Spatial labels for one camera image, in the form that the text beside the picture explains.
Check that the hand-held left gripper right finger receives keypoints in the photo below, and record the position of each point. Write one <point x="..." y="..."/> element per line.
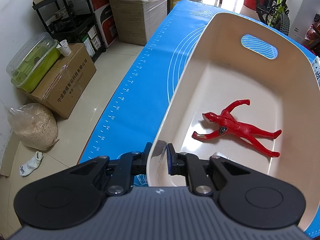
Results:
<point x="171" y="156"/>

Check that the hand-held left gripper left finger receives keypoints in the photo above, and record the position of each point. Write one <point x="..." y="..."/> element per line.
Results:
<point x="143" y="160"/>

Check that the red toy figure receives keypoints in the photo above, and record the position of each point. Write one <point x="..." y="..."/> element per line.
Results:
<point x="240" y="127"/>

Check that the beige plastic bin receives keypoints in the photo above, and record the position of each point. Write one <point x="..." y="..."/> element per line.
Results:
<point x="225" y="80"/>

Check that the blue silicone mat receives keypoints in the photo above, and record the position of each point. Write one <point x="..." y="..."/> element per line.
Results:
<point x="150" y="92"/>

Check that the brown printed cardboard box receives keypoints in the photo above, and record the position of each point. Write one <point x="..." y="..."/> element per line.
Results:
<point x="67" y="85"/>

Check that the white sock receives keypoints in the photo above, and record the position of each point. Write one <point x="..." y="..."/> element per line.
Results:
<point x="31" y="166"/>

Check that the clear bag of grain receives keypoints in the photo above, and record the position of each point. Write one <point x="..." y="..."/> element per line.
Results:
<point x="35" y="127"/>

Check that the green white small carton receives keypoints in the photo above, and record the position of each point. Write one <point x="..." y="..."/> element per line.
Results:
<point x="88" y="46"/>

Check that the flat cardboard sheet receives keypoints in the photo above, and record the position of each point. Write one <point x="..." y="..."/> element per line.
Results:
<point x="8" y="162"/>

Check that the white paper cup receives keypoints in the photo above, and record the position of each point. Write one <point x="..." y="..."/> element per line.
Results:
<point x="64" y="48"/>

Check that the white black appliance carton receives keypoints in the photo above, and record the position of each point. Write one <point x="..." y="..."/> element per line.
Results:
<point x="107" y="25"/>

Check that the film-wrapped cardboard box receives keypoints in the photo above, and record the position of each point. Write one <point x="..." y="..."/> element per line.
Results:
<point x="135" y="20"/>

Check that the green container with clear lid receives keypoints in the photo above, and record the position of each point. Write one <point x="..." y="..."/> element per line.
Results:
<point x="32" y="65"/>

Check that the black shelf rack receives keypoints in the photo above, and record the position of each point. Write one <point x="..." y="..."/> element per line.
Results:
<point x="75" y="27"/>

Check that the white tissue pack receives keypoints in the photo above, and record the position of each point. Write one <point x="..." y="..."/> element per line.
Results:
<point x="317" y="70"/>

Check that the green black bicycle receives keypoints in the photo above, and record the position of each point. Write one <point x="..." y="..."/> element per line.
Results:
<point x="275" y="7"/>

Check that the white chest freezer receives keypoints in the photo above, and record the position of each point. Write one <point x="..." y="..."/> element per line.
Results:
<point x="306" y="10"/>

